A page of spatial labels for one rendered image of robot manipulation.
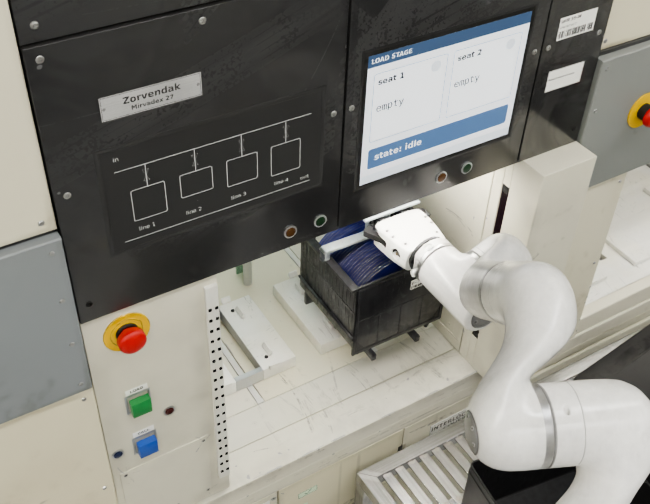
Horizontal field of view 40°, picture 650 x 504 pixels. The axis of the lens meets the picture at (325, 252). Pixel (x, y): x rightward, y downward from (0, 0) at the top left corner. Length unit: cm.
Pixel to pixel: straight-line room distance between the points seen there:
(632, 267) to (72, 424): 137
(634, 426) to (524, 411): 13
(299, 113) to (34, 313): 42
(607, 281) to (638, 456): 108
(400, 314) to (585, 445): 71
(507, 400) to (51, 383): 60
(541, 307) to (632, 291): 105
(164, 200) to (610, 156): 87
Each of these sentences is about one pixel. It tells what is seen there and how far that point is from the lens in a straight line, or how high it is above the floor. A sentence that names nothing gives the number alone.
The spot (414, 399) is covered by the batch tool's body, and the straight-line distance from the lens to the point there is 180.
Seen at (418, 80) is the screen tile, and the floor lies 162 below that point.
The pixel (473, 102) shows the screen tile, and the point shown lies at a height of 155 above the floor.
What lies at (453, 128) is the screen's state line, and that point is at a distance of 135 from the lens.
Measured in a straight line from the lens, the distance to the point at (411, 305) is 172.
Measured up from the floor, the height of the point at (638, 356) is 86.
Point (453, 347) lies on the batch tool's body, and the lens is 191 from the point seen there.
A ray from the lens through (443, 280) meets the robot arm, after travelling 147.
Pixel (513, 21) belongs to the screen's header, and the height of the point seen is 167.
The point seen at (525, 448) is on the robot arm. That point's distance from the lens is 106.
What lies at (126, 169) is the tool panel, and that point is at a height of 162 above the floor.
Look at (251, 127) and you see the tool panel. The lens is 113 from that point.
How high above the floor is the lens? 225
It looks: 41 degrees down
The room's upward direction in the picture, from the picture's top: 2 degrees clockwise
